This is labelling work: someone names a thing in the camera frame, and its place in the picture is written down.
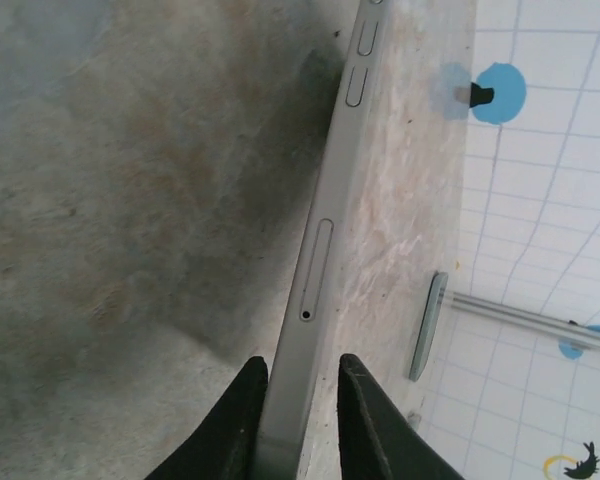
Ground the black smartphone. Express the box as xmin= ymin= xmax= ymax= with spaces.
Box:
xmin=252 ymin=0 xmax=392 ymax=480

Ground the aluminium corner post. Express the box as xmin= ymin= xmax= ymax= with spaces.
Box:
xmin=449 ymin=291 xmax=600 ymax=352

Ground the blue oval fish decal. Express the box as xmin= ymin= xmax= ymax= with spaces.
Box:
xmin=468 ymin=60 xmax=528 ymax=125

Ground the black phone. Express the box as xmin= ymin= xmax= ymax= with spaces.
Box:
xmin=408 ymin=271 xmax=450 ymax=384

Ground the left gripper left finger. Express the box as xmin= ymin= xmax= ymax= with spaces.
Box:
xmin=143 ymin=354 xmax=270 ymax=480

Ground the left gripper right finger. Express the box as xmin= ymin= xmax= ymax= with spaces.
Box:
xmin=336 ymin=352 xmax=467 ymax=480

